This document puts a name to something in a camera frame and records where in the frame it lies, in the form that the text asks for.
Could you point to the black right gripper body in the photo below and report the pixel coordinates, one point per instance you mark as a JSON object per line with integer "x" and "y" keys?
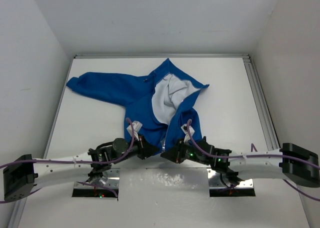
{"x": 188, "y": 152}

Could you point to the blue zip-up jacket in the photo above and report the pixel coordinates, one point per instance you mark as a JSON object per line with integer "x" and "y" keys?
{"x": 162, "y": 101}

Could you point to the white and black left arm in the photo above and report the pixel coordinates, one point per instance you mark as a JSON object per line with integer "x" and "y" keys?
{"x": 27, "y": 175}

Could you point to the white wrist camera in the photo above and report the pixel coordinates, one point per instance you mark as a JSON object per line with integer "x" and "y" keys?
{"x": 134, "y": 129}
{"x": 188, "y": 131}

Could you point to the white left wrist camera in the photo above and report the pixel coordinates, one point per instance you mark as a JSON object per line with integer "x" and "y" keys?
{"x": 134, "y": 129}

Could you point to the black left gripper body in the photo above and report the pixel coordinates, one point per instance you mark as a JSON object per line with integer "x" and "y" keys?
{"x": 134, "y": 151}

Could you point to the aluminium frame rail back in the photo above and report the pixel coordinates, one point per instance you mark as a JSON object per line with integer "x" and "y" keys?
{"x": 160, "y": 55}

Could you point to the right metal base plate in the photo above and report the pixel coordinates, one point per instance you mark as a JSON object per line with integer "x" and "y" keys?
{"x": 218, "y": 181}

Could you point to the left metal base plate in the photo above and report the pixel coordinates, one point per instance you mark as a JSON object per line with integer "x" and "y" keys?
{"x": 110, "y": 178}

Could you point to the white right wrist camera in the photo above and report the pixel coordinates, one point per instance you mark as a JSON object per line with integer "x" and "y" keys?
{"x": 188, "y": 131}

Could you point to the metal base plate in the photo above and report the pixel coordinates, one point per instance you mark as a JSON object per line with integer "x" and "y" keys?
{"x": 110, "y": 178}
{"x": 218, "y": 181}

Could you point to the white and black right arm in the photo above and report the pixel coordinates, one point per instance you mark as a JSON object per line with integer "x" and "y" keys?
{"x": 290, "y": 162}

